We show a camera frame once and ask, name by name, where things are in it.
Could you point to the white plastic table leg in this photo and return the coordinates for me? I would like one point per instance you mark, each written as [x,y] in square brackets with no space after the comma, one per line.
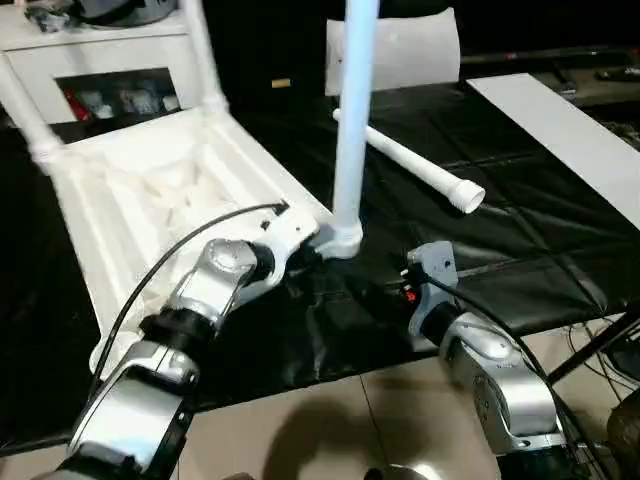
[425,167]
[352,125]
[27,110]
[202,55]

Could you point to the white plastic table top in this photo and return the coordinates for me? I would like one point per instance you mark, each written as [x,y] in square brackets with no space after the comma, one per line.
[150,190]

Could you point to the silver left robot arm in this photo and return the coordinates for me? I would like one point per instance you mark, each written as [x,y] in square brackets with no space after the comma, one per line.
[150,360]

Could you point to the black mat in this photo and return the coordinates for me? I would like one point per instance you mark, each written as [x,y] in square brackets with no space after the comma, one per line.
[500,240]

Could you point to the small tan label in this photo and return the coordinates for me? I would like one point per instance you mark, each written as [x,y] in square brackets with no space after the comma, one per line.
[280,83]

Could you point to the white flat board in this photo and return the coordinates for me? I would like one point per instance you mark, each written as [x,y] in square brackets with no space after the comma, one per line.
[565,140]

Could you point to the dark textured bundle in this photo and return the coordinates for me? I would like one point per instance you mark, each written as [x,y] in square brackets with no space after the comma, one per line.
[625,430]

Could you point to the black bar with red light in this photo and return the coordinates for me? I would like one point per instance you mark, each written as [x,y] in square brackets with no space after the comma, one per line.
[540,55]

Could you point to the white cabinet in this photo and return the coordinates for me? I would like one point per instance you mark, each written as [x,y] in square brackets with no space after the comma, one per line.
[100,50]

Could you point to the dark grey helmet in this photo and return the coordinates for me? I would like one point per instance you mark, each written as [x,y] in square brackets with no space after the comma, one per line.
[125,10]

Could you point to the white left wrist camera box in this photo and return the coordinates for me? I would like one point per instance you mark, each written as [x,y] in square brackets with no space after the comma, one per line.
[290,240]

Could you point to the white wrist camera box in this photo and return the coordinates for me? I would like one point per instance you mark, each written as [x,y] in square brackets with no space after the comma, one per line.
[290,240]
[435,265]

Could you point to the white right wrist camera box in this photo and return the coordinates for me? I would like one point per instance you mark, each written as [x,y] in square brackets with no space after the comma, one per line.
[435,265]

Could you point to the black metal table frame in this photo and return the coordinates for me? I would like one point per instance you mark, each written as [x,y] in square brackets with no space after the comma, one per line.
[595,345]

